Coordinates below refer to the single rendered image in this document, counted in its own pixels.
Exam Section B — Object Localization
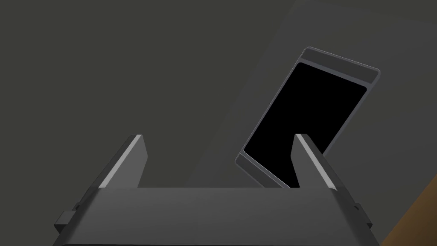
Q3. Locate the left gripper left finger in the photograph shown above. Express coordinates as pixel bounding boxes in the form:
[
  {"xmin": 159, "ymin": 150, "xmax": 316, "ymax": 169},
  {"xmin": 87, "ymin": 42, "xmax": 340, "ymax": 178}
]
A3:
[{"xmin": 97, "ymin": 134, "xmax": 149, "ymax": 189}]

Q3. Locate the grey framed black window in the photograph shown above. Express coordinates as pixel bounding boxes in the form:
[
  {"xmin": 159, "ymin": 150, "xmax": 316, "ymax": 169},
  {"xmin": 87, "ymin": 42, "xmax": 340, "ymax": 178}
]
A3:
[{"xmin": 235, "ymin": 46, "xmax": 381, "ymax": 189}]

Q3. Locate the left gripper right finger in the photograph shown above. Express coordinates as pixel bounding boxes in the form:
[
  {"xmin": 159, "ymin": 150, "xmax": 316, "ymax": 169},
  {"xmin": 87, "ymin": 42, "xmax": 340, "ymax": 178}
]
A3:
[{"xmin": 290, "ymin": 133, "xmax": 338, "ymax": 191}]

